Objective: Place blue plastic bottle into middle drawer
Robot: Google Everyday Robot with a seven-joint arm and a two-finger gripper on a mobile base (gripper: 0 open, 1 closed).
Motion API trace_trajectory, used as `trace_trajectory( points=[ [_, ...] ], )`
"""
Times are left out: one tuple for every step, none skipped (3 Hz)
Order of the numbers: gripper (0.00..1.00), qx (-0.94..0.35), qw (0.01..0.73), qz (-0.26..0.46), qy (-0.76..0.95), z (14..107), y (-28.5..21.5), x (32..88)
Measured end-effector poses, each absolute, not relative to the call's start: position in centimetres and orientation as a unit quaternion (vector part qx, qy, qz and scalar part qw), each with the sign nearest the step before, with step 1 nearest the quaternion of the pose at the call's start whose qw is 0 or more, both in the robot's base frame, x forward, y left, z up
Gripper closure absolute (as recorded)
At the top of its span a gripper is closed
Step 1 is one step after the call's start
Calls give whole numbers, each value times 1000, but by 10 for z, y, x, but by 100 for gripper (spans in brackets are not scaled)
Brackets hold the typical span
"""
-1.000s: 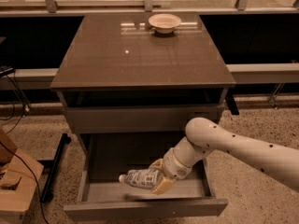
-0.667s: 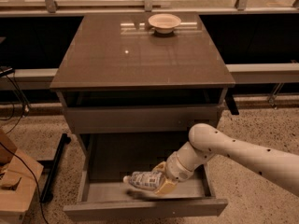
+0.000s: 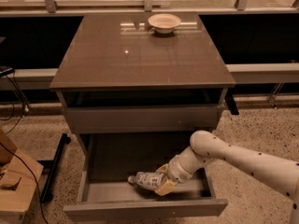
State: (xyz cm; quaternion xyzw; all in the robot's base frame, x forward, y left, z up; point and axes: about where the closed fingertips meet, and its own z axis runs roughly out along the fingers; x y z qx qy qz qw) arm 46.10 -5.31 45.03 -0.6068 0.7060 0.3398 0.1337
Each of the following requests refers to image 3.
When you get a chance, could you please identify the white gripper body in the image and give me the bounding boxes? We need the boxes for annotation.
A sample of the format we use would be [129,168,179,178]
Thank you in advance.
[167,155,192,183]

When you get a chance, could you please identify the blue-labelled clear plastic bottle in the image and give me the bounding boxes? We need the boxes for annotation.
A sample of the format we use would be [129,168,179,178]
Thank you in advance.
[128,172,166,190]

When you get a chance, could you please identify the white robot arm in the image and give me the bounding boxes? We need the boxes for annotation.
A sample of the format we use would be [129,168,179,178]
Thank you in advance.
[155,131,299,224]

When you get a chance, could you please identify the open grey middle drawer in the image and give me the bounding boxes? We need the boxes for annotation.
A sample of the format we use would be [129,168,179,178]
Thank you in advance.
[64,132,228,222]

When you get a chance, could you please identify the grey drawer cabinet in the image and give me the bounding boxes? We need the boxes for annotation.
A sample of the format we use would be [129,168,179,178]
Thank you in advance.
[50,12,236,154]

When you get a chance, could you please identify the grey top drawer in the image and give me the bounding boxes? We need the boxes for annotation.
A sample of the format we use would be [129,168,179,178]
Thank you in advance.
[64,105,224,134]

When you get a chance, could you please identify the black bar behind cabinet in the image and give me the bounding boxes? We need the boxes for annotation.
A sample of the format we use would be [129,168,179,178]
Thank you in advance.
[225,89,239,115]

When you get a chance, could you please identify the black floor stand bar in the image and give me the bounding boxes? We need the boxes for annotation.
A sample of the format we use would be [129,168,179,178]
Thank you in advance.
[40,133,71,203]

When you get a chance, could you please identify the white paper bowl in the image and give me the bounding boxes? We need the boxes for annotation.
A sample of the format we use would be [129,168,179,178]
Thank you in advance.
[148,14,181,34]

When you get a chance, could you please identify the brown cardboard box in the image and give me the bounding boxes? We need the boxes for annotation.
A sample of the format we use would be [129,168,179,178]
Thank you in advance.
[0,131,43,224]

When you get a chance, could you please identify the black cable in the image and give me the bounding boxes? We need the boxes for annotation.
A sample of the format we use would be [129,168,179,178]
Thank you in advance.
[0,66,50,224]

